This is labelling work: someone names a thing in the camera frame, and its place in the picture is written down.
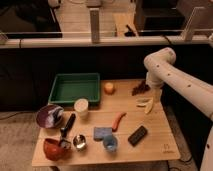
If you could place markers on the green plastic tray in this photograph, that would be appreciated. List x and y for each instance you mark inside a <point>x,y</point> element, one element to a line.
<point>67,88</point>

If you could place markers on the red bowl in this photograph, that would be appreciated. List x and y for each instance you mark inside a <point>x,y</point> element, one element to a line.
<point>55,150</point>

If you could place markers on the blue sponge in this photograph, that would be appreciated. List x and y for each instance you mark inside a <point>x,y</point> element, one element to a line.
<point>100,132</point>

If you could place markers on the dark purple grape bunch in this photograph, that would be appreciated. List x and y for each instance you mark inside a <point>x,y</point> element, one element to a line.
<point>141,88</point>

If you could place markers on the black box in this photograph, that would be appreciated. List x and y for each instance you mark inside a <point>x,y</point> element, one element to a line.
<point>157,15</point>

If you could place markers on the grey metal post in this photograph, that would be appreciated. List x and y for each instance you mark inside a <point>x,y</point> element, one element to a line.
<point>94,22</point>

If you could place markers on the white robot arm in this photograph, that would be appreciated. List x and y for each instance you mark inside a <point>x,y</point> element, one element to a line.
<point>160,70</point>

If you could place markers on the small silver metal cup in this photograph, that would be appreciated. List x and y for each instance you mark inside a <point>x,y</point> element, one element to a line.
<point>79,142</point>

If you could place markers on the orange fruit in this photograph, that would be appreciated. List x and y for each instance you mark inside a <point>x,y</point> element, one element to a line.
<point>109,88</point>

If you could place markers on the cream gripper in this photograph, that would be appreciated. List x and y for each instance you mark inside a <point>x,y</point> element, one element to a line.
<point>157,95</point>

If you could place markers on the white angled bracket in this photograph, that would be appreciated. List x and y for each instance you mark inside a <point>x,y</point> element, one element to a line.
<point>191,29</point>

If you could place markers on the black rectangular block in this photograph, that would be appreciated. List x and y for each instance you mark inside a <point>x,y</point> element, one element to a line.
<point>137,135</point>

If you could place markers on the blue glass cup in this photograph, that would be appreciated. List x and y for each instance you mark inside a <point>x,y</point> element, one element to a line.
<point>110,143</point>

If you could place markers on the purple and white bowl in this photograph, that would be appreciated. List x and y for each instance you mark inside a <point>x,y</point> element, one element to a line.
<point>49,116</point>

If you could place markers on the black handled tool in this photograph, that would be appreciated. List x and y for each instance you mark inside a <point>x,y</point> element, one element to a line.
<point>64,130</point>

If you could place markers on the wooden folding table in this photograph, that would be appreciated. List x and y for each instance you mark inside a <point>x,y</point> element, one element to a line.
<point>118,131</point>

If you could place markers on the white horizontal rail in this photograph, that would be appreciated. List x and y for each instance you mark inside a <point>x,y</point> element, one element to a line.
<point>104,41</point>

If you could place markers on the yellow banana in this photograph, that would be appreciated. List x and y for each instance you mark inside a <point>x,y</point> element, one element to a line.
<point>147,103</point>

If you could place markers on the white cup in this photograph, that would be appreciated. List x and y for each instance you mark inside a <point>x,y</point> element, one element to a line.
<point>81,107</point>

